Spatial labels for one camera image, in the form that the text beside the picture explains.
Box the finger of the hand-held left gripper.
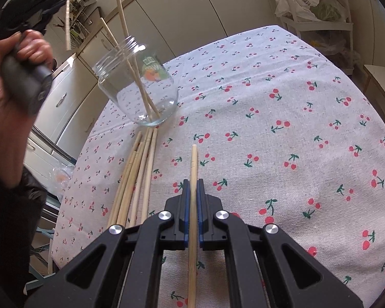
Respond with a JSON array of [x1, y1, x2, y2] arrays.
[[40, 0, 70, 16]]

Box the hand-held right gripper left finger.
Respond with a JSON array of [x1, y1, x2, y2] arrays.
[[24, 180, 193, 308]]

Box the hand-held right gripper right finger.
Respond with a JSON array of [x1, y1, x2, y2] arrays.
[[196, 179, 363, 308]]

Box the long wooden chopstick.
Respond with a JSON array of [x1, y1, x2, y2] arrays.
[[64, 0, 72, 51], [116, 0, 153, 121], [187, 144, 199, 308], [99, 17, 162, 119]]

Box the bunch of wooden chopsticks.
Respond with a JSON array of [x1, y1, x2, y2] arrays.
[[107, 128, 158, 228]]

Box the clear glass jar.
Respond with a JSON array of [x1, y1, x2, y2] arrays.
[[92, 35, 179, 126]]

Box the person's left forearm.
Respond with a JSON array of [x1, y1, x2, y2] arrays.
[[0, 163, 49, 308]]

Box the person's left hand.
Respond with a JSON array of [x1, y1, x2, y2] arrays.
[[0, 30, 53, 187]]

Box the kitchen utensil clutter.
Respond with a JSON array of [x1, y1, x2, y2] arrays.
[[53, 0, 97, 50]]

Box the cream drawer unit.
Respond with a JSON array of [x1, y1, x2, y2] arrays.
[[29, 29, 126, 174]]

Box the cherry print tablecloth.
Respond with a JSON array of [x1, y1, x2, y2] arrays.
[[51, 25, 385, 308]]

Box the cream tall kitchen cabinets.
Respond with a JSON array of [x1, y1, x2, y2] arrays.
[[74, 0, 276, 61]]

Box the clear bag with orange contents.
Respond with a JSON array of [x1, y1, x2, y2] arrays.
[[48, 163, 75, 196]]

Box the blue folding stool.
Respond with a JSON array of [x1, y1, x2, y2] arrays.
[[24, 196, 61, 292]]

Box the crumpled clear plastic bag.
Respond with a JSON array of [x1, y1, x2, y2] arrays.
[[308, 30, 361, 74]]

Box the wooden chair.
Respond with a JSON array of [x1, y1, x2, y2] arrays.
[[362, 64, 385, 142]]

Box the white shelf rack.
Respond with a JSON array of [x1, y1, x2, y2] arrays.
[[281, 0, 355, 76]]

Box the bag of green vegetables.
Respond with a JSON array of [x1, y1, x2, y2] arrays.
[[311, 0, 350, 23]]

